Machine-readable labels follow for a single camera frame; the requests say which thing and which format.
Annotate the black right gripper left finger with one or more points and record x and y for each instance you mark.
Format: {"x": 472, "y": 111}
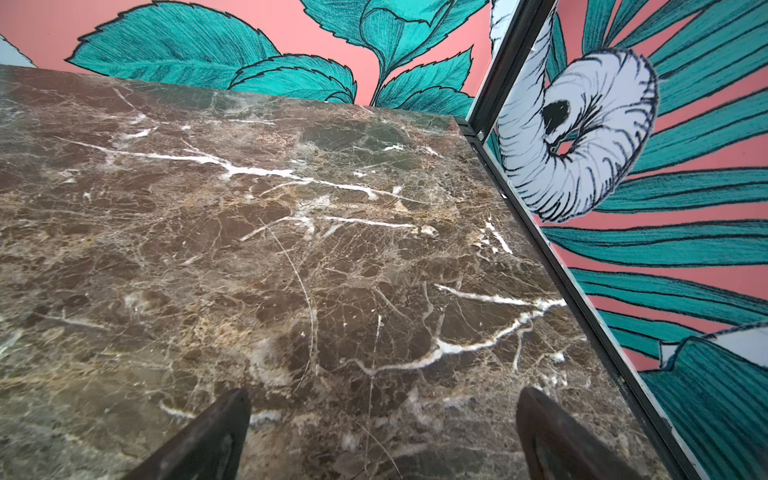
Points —
{"x": 209, "y": 447}

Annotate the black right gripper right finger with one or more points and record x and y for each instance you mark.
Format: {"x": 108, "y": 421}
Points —
{"x": 556, "y": 446}

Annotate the black corner frame post right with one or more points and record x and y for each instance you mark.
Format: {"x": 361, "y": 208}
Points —
{"x": 557, "y": 146}

